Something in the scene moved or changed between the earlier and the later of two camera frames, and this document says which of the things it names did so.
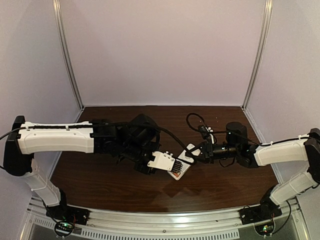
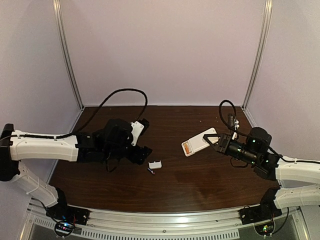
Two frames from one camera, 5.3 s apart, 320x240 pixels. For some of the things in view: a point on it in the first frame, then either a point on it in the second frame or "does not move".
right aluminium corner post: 260,58 does not move
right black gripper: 207,151 to 222,144
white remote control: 187,161 to 198,142
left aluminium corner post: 57,7 does not move
